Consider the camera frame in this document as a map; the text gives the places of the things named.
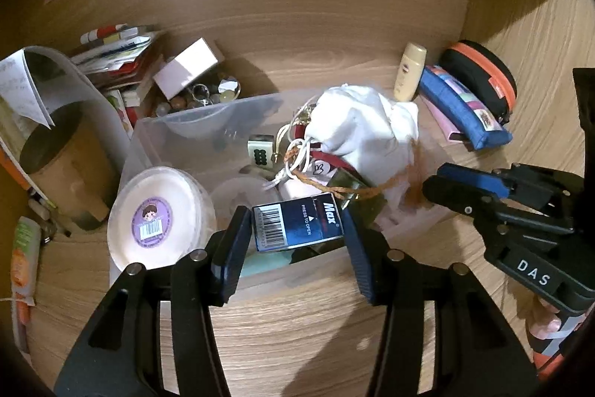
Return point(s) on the white cloth pouch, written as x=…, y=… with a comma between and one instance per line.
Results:
x=358, y=122

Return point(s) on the pale teal card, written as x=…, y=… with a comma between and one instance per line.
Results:
x=265, y=264

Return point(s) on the clear plastic storage box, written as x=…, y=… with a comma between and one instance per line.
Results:
x=186, y=136

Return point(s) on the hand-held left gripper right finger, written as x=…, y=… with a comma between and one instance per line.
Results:
x=360, y=257

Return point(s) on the orange printed tube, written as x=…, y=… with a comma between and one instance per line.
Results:
x=25, y=257

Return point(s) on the wooden desktop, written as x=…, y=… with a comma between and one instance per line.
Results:
x=302, y=332

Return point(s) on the red white tube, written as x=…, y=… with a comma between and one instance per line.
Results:
x=102, y=33

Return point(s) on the cream lotion bottle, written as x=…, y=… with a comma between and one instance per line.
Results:
x=409, y=71

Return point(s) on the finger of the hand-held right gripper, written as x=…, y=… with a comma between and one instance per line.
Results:
x=451, y=197
x=469, y=178

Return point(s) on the dark olive box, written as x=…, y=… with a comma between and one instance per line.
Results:
x=358, y=197

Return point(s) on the blue patchwork pouch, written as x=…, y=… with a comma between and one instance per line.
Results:
x=465, y=108

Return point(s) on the blue staple box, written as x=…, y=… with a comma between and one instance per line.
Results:
x=297, y=220

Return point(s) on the stack of books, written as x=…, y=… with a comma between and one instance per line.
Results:
x=125, y=62

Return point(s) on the white round plastic container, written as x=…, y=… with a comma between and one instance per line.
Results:
x=153, y=215

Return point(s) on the small cardboard box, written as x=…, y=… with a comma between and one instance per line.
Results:
x=186, y=64

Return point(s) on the grey folded sheet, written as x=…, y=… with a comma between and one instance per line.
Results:
x=83, y=85

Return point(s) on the white printed receipt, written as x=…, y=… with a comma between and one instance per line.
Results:
x=18, y=85

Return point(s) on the person's right hand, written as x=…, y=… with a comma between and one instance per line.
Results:
x=548, y=322

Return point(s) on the brown cylindrical cup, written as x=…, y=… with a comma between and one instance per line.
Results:
x=60, y=173

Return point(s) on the black orange zip case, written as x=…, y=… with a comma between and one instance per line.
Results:
x=483, y=71

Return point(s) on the mahjong tile with green dots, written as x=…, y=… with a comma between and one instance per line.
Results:
x=259, y=150

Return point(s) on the pink flat pouch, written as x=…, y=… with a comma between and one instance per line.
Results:
x=441, y=122

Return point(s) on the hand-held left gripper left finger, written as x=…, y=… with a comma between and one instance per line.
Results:
x=232, y=257

